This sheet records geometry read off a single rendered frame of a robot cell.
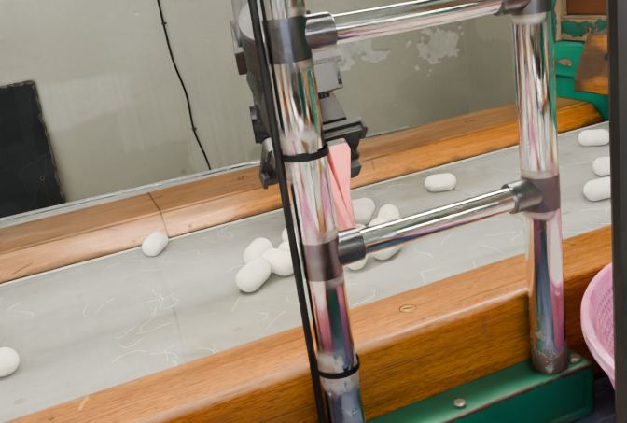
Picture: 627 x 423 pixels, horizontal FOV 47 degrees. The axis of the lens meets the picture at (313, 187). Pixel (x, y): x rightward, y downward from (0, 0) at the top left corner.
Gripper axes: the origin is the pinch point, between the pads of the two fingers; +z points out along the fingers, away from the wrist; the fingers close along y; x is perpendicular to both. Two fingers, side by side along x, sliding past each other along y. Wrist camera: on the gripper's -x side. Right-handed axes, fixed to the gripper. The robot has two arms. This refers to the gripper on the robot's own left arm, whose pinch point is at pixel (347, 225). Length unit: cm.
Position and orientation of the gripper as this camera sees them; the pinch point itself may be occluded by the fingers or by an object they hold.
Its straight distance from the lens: 64.8
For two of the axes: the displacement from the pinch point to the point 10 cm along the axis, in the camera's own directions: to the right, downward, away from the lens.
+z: 3.8, 7.9, -4.8
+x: -1.3, 5.6, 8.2
